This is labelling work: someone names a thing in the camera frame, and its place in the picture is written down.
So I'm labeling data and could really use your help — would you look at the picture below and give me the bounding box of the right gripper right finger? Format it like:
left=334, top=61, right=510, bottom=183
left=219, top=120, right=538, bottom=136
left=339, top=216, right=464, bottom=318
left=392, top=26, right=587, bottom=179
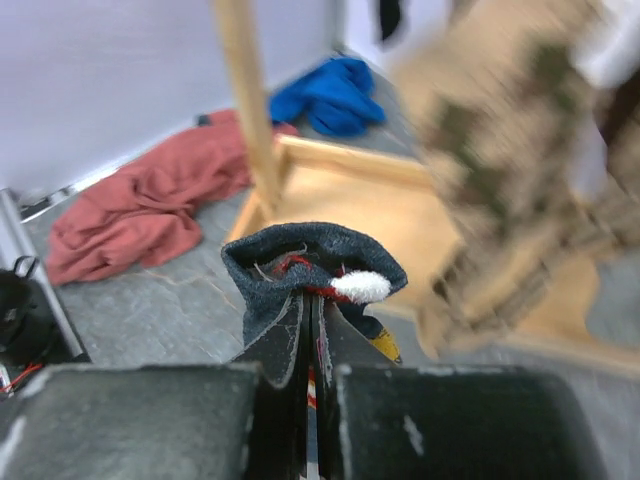
left=310, top=296, right=396, bottom=479

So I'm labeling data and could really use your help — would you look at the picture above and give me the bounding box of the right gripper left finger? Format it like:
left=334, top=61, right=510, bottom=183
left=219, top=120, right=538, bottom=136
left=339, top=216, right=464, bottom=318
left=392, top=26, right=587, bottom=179
left=233, top=296, right=306, bottom=479

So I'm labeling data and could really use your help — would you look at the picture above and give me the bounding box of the navy patterned sock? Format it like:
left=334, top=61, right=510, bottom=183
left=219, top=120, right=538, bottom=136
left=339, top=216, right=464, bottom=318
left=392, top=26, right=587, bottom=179
left=220, top=222, right=409, bottom=401

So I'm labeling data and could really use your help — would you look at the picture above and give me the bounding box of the beige brown argyle sock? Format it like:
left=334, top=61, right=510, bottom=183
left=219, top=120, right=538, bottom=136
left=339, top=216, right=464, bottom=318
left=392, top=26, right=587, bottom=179
left=391, top=1, right=639, bottom=358

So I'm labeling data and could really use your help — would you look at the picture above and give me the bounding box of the white plastic clip hanger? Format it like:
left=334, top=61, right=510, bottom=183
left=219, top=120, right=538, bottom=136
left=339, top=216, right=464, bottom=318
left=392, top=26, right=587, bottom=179
left=571, top=0, right=639, bottom=90

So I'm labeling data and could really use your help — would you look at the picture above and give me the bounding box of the wooden hanger stand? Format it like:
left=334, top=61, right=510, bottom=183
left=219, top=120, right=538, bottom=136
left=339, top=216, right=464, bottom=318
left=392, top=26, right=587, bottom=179
left=212, top=0, right=640, bottom=374

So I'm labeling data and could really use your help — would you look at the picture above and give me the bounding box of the red-brown cloth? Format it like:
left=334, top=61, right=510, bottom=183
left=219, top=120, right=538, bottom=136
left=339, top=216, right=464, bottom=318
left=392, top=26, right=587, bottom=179
left=44, top=108, right=301, bottom=287

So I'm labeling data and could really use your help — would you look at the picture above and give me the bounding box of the blue cloth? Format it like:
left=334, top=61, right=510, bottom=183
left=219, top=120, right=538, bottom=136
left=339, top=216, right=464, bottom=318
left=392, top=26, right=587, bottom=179
left=269, top=56, right=386, bottom=138

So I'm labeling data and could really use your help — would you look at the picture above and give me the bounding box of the black hanging sock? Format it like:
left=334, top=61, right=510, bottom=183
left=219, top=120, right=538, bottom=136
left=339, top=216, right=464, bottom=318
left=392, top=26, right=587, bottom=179
left=376, top=0, right=403, bottom=43

